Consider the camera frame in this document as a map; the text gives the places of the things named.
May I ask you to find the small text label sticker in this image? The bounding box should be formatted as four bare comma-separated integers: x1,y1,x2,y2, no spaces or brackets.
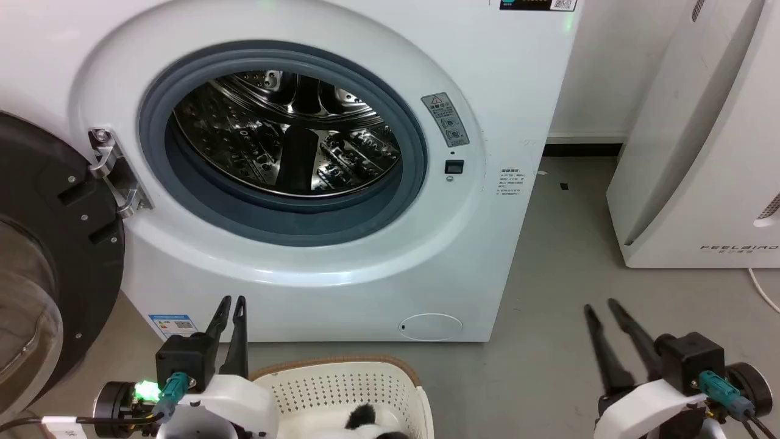
499,168,524,198

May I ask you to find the dark label with QR code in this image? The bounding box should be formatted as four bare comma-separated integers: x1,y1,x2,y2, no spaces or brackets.
499,0,578,12

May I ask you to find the oval filter access cover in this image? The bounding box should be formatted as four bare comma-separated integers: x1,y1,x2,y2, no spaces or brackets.
399,313,464,341

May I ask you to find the right arm cable teal plug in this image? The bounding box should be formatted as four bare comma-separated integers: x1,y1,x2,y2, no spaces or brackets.
698,369,780,439

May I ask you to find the white front-load washing machine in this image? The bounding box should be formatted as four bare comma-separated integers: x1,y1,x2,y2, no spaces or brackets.
0,0,586,344

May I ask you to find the blue white energy label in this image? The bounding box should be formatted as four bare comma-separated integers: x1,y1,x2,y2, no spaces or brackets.
148,313,199,341

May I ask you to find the metal washing machine door hinge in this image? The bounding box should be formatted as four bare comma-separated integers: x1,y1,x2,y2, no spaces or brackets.
88,127,154,219

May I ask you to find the grey rubber door gasket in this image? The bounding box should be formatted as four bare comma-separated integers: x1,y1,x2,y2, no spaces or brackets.
138,41,429,248

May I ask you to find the grey warning sticker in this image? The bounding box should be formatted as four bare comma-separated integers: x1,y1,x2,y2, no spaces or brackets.
420,92,471,148

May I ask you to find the white laundry basket brown rim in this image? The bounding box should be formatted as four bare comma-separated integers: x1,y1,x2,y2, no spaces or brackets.
249,356,435,439

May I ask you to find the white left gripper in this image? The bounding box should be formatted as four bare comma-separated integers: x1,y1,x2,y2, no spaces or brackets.
156,296,280,439

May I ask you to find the stainless steel washing machine drum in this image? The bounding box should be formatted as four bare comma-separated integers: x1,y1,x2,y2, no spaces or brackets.
173,70,403,199

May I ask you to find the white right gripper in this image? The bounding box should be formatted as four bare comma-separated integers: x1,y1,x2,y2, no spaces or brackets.
583,298,711,439

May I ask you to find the white air purifier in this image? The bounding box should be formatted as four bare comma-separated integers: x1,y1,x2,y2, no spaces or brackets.
606,0,780,269

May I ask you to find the black baseboard strip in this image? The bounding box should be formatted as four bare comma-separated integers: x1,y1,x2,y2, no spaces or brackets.
543,143,624,158

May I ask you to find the black and white plush toy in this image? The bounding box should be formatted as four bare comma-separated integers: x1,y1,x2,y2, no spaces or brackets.
303,403,413,439

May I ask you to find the black round washer door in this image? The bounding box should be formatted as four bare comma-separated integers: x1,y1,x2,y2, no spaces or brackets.
0,111,126,421

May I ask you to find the white floor cable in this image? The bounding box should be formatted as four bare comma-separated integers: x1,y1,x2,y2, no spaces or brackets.
748,268,780,313

